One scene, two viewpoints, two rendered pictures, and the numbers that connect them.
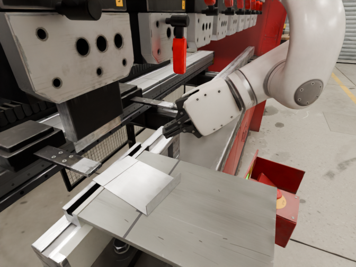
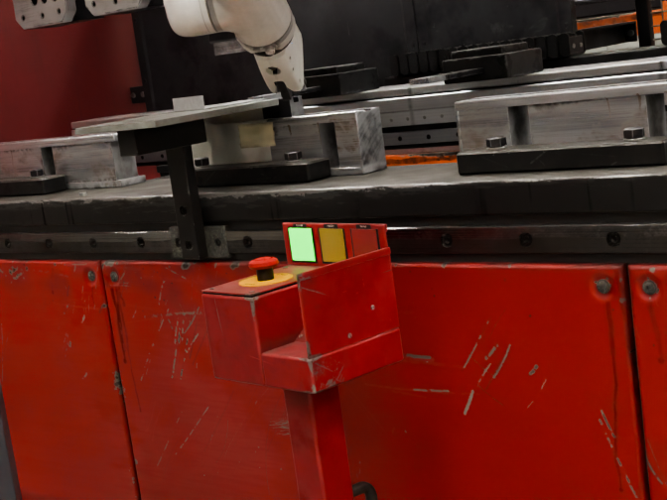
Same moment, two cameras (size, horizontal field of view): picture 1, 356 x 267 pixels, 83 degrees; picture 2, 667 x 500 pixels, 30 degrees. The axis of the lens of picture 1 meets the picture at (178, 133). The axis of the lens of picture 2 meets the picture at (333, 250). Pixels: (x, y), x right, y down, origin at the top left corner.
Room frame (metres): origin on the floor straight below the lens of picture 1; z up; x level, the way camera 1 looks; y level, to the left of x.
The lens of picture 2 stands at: (0.95, -1.80, 1.07)
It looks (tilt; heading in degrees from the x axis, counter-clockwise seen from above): 9 degrees down; 106
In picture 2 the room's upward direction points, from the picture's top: 8 degrees counter-clockwise
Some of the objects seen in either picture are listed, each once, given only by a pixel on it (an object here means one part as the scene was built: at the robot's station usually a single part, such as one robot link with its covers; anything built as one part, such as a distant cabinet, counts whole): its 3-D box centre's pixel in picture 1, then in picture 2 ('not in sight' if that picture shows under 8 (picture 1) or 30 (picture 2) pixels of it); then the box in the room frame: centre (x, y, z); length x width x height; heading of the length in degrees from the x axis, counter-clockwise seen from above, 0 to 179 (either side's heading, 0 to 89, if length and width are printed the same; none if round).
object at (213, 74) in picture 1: (188, 76); not in sight; (1.67, -0.09, 0.81); 0.64 x 0.08 x 0.14; 66
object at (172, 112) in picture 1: (135, 110); not in sight; (0.98, 0.22, 0.81); 0.64 x 0.08 x 0.14; 66
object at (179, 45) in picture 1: (176, 46); not in sight; (0.39, 0.00, 1.20); 0.04 x 0.02 x 0.10; 66
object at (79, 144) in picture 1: (95, 109); (232, 23); (0.28, 0.12, 1.13); 0.10 x 0.02 x 0.10; 156
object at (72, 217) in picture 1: (114, 176); (250, 110); (0.29, 0.12, 0.99); 0.20 x 0.03 x 0.03; 156
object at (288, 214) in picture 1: (269, 194); (298, 303); (0.46, -0.30, 0.75); 0.20 x 0.16 x 0.18; 148
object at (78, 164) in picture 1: (46, 149); (306, 84); (0.34, 0.27, 1.01); 0.26 x 0.12 x 0.05; 66
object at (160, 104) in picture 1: (137, 97); (466, 66); (0.64, 0.14, 1.01); 0.26 x 0.12 x 0.05; 66
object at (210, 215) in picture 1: (184, 202); (179, 116); (0.22, -0.01, 1.00); 0.26 x 0.18 x 0.01; 66
